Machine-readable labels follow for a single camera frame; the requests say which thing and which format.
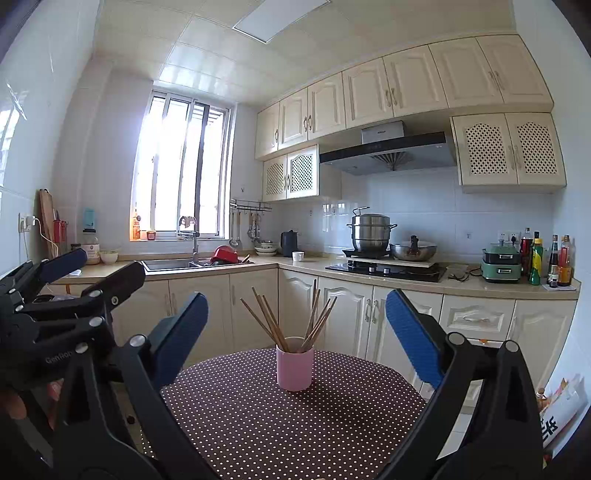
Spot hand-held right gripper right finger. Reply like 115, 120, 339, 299
379, 288, 545, 480

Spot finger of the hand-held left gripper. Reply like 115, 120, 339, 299
32, 248, 89, 285
80, 261, 147, 315

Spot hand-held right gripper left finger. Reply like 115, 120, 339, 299
53, 292, 218, 480

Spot bunch of wooden chopsticks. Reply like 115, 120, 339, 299
239, 278, 338, 354

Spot pink cup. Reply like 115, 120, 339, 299
276, 336, 315, 392

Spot person's left hand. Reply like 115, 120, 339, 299
0, 380, 64, 431

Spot glass jar white lid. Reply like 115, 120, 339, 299
82, 229, 101, 265

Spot wooden cutting board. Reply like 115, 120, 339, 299
38, 188, 59, 260

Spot steel sink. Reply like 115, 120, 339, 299
140, 257, 255, 272

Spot black gas stove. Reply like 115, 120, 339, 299
325, 258, 449, 284

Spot steel faucet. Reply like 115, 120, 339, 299
177, 215, 201, 265

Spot steel wok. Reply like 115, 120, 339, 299
390, 235, 438, 263

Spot red pot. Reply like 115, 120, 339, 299
211, 244, 239, 267

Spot steel steamer pot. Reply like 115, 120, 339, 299
346, 206, 398, 254

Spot green electric cooker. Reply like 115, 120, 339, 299
481, 244, 523, 284

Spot kitchen window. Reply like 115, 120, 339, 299
130, 87, 232, 242

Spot round table polka dot cloth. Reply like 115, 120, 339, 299
140, 348, 428, 480

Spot dark bottle red label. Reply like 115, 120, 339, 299
520, 227, 533, 278

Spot group of sauce bottles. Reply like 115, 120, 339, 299
529, 231, 544, 286

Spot dark sauce bottle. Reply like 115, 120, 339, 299
547, 234, 561, 287

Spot white paper bag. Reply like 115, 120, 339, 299
537, 376, 590, 452

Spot range hood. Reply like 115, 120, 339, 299
319, 120, 458, 176

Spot narrow lattice door cabinet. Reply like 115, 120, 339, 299
262, 143, 343, 203

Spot wide lattice door cabinet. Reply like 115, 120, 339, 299
450, 112, 568, 194

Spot cream upper cabinets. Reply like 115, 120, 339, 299
254, 34, 554, 162

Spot ceiling light panel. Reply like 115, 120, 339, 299
233, 0, 331, 45

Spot wall utensil rack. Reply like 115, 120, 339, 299
229, 198, 273, 213

